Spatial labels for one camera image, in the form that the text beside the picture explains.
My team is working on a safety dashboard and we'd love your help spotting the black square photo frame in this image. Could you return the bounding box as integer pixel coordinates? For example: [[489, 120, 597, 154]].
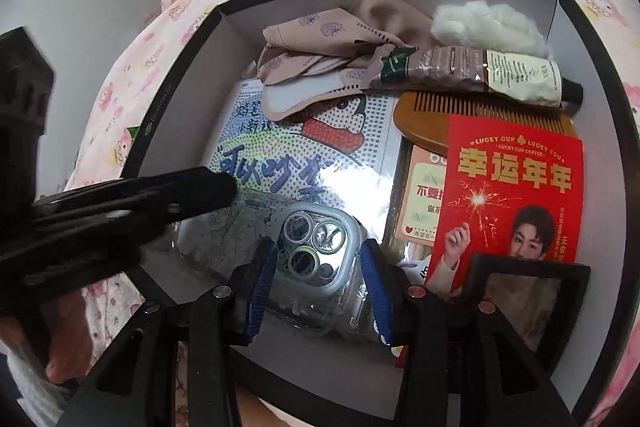
[[461, 253, 591, 375]]

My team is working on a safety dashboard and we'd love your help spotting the clear phone case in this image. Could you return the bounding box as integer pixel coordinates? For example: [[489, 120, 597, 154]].
[[258, 202, 373, 340]]

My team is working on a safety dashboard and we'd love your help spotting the mauve hand cream tube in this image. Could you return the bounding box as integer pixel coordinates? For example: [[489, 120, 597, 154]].
[[360, 46, 584, 108]]

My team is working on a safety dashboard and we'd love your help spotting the white fluffy plush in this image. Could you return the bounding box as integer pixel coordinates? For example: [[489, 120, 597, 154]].
[[431, 1, 552, 58]]

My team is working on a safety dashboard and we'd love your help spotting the person's left hand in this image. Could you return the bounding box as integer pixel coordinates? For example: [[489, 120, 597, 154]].
[[0, 290, 97, 387]]

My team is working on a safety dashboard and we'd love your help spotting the green plastic packet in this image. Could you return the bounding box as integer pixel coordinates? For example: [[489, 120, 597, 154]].
[[122, 126, 140, 155]]

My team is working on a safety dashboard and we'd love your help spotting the black cardboard storage box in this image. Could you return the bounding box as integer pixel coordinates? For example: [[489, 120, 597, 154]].
[[122, 0, 639, 425]]

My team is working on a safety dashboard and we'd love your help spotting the cream sticker card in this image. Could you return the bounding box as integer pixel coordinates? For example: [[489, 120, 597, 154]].
[[395, 145, 446, 247]]

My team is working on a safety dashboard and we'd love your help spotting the red lucky coffee card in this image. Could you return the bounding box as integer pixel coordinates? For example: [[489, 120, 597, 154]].
[[424, 115, 584, 303]]

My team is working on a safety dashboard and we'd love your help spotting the cartoon bead art pack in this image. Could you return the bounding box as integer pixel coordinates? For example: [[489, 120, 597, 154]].
[[176, 79, 400, 277]]

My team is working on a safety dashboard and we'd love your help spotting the wooden comb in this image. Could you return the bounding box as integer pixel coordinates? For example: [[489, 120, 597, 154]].
[[391, 90, 582, 158]]

